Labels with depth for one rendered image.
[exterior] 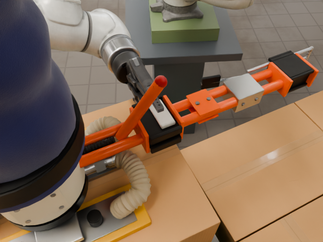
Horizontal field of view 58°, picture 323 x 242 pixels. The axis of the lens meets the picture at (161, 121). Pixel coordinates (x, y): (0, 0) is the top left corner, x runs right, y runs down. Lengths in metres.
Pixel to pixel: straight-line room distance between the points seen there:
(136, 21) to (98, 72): 0.95
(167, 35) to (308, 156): 0.76
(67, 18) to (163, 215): 0.48
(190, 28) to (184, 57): 0.13
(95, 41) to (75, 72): 1.63
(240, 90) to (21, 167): 0.46
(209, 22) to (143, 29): 0.30
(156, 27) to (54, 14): 0.67
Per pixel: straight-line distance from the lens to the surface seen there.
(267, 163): 1.23
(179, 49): 1.30
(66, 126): 0.42
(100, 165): 0.62
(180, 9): 1.34
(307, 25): 3.08
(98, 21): 0.77
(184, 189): 0.67
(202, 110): 0.61
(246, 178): 1.18
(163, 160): 0.70
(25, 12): 0.35
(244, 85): 0.68
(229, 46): 1.35
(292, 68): 0.75
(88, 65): 2.42
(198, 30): 1.31
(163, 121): 0.58
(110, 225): 0.62
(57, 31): 0.72
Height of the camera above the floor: 1.55
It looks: 52 degrees down
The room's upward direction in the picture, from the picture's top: straight up
